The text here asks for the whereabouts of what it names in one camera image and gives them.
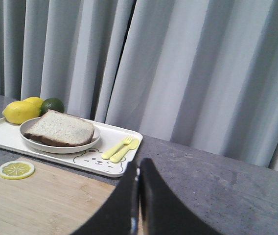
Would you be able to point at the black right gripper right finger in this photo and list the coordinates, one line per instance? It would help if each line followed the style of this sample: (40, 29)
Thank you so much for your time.
(163, 213)

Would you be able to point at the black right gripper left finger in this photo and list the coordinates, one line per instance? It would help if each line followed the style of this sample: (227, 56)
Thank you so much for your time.
(119, 215)

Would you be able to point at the bread slice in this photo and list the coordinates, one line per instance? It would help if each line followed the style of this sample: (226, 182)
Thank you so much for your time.
(60, 130)

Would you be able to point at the white round plate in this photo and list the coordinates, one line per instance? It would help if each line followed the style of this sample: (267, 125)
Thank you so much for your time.
(53, 149)

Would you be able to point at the yellow plastic fork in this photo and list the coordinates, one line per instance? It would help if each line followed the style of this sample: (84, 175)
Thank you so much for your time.
(109, 153)

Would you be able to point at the wooden cutting board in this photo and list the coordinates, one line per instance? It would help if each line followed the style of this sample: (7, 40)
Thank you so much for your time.
(51, 201)

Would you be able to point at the lemon slice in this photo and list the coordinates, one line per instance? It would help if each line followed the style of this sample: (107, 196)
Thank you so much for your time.
(16, 170)

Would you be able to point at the green lime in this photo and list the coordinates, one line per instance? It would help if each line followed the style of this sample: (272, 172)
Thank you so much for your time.
(52, 104)

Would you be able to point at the yellow lemon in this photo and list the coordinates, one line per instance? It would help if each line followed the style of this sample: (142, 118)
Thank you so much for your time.
(37, 101)
(18, 112)

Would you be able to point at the grey pleated curtain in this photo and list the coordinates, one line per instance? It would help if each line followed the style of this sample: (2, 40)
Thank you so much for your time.
(201, 73)

